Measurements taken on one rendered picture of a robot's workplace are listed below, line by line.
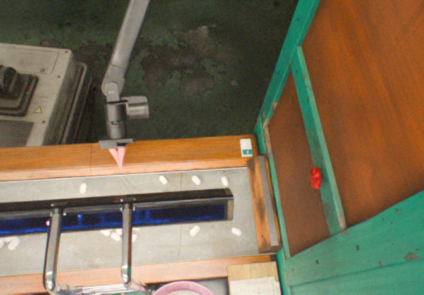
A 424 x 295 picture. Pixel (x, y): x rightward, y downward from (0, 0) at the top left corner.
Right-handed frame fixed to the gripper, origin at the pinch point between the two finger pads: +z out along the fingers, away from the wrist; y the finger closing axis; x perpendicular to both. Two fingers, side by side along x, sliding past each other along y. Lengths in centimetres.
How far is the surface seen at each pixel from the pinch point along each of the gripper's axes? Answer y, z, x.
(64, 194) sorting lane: -20.9, 10.7, 6.3
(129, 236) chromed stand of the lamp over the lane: 7.4, 4.0, -37.1
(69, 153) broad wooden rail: -19.4, -1.4, 13.2
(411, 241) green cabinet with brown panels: 47, -10, -69
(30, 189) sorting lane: -31.9, 8.6, 7.8
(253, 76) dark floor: 68, -16, 127
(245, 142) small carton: 41.6, -1.4, 11.8
